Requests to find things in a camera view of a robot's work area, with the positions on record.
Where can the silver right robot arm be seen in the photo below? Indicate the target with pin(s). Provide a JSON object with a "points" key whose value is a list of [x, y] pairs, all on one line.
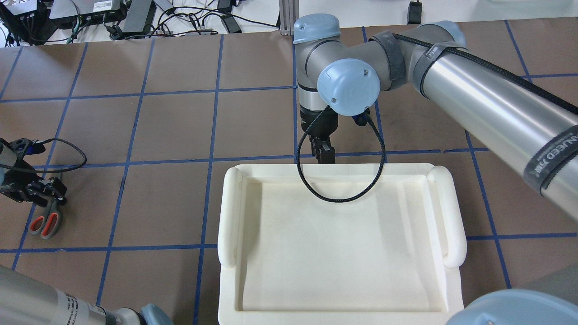
{"points": [[530, 130]]}

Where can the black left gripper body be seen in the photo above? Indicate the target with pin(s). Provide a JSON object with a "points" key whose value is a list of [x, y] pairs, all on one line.
{"points": [[28, 186]]}

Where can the white foam tray box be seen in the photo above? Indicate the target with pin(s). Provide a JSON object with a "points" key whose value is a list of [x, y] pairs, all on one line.
{"points": [[391, 257]]}

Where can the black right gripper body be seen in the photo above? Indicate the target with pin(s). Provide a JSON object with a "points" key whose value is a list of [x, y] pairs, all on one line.
{"points": [[324, 125]]}

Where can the aluminium frame post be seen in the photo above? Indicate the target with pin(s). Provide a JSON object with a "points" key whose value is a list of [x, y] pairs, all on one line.
{"points": [[288, 14]]}

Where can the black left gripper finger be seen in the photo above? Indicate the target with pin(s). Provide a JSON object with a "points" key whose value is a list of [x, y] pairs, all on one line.
{"points": [[51, 189], [33, 192]]}

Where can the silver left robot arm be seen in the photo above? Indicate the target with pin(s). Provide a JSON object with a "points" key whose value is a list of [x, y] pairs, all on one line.
{"points": [[25, 301]]}

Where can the grey orange scissors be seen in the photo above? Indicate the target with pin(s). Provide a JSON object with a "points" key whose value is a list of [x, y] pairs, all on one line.
{"points": [[48, 223]]}

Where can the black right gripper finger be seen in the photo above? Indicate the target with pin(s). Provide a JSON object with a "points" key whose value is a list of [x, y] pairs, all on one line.
{"points": [[327, 153], [316, 146]]}

